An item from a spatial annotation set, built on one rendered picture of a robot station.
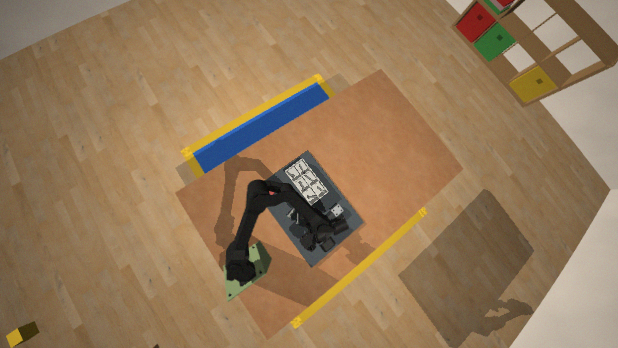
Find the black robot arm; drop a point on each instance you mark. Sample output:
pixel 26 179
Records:
pixel 237 253

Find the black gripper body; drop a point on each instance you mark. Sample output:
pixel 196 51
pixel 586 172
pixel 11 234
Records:
pixel 328 244

